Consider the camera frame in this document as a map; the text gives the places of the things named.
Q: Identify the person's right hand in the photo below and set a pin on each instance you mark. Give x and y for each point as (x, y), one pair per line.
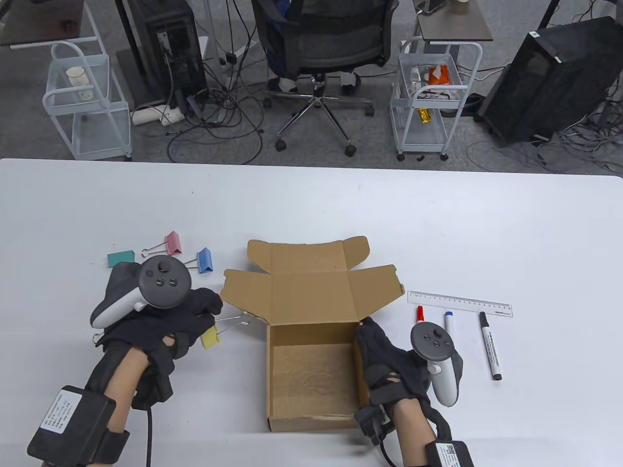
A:
(382, 355)

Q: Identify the person's left hand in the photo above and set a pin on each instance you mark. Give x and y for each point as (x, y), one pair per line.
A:
(170, 326)

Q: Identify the yellow binder clip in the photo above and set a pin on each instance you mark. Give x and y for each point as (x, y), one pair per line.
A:
(210, 338)

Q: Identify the red marker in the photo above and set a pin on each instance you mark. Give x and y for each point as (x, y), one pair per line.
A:
(420, 313)

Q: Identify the blue binder clip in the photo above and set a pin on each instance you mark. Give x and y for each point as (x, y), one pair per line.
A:
(205, 260)

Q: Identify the blue marker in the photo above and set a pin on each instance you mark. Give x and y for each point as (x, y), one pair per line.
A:
(450, 323)

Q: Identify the pink binder clip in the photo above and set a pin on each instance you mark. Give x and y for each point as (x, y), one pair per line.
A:
(174, 243)

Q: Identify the teal binder clip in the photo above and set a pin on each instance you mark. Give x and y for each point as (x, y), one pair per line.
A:
(119, 258)

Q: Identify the clear plastic ruler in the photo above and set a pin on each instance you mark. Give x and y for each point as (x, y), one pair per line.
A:
(460, 302)

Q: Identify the brown cardboard mailer box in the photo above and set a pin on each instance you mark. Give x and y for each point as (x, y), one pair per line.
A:
(311, 292)

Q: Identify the black marker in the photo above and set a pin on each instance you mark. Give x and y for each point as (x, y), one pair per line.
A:
(490, 348)

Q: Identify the person's right forearm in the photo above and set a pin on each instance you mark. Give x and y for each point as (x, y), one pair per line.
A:
(413, 430)

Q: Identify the person's left forearm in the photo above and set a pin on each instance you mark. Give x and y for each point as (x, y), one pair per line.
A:
(124, 384)

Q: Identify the black wrist sensor box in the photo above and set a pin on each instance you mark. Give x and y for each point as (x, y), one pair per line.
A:
(73, 428)
(450, 455)

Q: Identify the black mesh office chair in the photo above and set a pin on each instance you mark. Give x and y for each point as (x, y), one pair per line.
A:
(336, 53)

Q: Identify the white grey handheld controller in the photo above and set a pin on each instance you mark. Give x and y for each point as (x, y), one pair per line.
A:
(163, 279)
(432, 343)

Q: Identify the white metal cart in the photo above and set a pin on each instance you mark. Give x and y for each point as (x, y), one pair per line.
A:
(423, 138)
(104, 131)

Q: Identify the white power strip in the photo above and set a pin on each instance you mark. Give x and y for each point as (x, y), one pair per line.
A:
(146, 116)

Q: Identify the yellow packet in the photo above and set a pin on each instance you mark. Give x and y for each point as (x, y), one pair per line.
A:
(425, 116)

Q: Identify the small white dotted container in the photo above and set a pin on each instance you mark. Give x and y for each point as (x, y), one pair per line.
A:
(87, 94)

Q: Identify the white paper cup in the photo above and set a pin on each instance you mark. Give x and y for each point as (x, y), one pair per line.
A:
(76, 78)

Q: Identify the black power adapter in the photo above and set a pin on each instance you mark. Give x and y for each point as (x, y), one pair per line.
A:
(231, 58)

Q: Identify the black desktop computer case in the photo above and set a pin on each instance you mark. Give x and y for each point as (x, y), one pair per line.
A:
(180, 48)

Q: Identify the orange packet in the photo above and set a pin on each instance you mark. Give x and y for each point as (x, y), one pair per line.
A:
(439, 75)

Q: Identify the black desk leg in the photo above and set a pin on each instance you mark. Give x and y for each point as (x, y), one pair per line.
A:
(127, 22)

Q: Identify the black computer tower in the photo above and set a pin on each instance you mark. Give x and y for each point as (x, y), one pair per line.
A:
(555, 82)

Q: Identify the brown side table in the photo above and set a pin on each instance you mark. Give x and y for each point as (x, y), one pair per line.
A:
(457, 26)

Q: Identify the dark flat device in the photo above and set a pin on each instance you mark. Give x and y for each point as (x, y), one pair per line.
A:
(433, 5)

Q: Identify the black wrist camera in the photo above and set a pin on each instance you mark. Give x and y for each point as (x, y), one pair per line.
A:
(372, 423)
(153, 389)

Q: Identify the white desk frame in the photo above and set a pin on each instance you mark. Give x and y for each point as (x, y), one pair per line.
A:
(207, 48)

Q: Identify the brown desk with white frame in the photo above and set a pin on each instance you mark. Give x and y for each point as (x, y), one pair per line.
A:
(39, 19)

